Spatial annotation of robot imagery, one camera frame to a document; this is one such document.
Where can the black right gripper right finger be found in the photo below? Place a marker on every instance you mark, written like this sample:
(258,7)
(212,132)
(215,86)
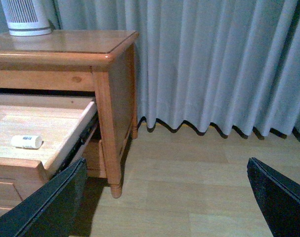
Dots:
(278,198)

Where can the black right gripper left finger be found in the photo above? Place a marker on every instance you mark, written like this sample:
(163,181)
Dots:
(51,210)

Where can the white medicine bottle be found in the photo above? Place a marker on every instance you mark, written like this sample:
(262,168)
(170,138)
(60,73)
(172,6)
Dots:
(27,141)

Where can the wooden drawer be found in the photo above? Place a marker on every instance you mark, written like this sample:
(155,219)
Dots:
(65,123)

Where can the wooden nightstand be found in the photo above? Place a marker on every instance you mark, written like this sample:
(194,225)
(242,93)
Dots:
(79,62)

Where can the grey curtain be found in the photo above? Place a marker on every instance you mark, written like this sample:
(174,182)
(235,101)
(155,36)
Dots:
(233,63)

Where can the white cylindrical air purifier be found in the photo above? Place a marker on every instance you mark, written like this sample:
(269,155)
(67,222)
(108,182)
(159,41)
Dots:
(26,18)

